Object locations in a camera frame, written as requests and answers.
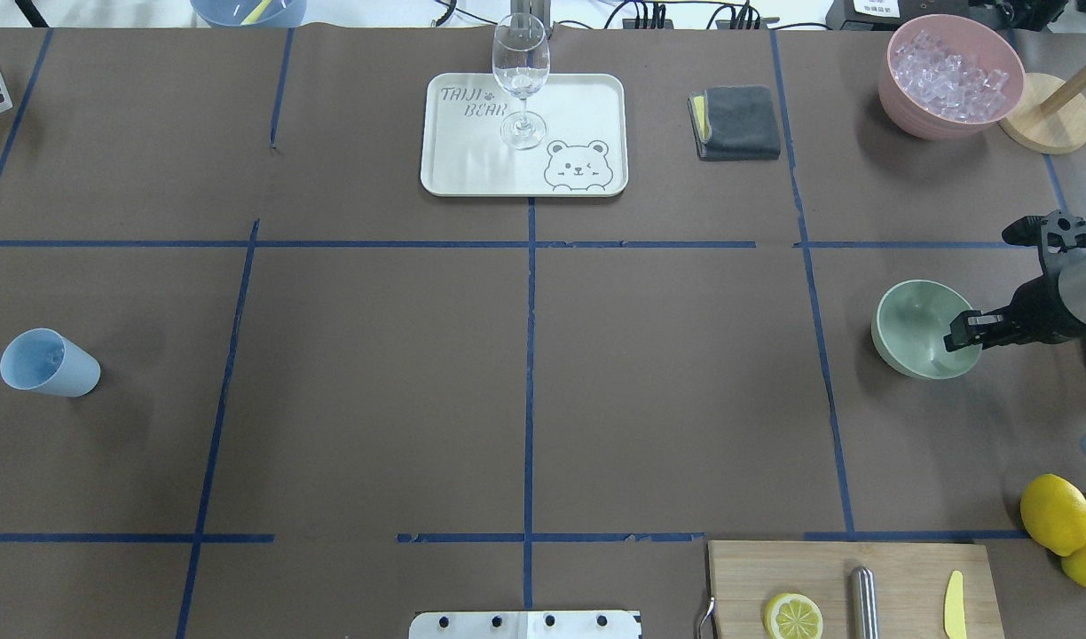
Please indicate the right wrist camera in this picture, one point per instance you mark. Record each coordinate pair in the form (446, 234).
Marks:
(1052, 233)

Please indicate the steel muddler rod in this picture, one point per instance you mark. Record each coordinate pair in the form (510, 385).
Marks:
(864, 613)

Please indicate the blue plastic basin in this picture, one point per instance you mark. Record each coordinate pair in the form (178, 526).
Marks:
(250, 14)

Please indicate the grey folded cloth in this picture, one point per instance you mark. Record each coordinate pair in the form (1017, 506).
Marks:
(735, 123)

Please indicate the white bear serving tray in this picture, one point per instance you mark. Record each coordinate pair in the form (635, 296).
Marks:
(584, 153)

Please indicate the light blue plastic cup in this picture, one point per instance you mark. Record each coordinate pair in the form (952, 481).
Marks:
(43, 361)

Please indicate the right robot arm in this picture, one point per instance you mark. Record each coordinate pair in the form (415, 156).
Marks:
(1070, 280)

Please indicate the clear wine glass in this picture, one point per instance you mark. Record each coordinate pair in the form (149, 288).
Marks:
(521, 62)

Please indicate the yellow plastic knife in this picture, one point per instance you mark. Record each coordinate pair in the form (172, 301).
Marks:
(954, 614)

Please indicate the pink bowl of ice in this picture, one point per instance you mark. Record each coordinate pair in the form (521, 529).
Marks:
(945, 77)

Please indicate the wooden cutting board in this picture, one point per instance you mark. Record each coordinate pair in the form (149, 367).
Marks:
(910, 582)

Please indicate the green ceramic bowl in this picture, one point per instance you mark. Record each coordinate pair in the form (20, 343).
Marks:
(909, 326)

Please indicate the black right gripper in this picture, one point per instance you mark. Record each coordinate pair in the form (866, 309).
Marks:
(1036, 310)

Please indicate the lemon half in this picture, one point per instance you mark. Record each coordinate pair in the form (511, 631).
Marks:
(792, 615)

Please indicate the wooden cup stand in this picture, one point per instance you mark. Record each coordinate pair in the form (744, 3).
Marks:
(1051, 116)

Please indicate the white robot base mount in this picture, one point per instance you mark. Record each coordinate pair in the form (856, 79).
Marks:
(527, 624)

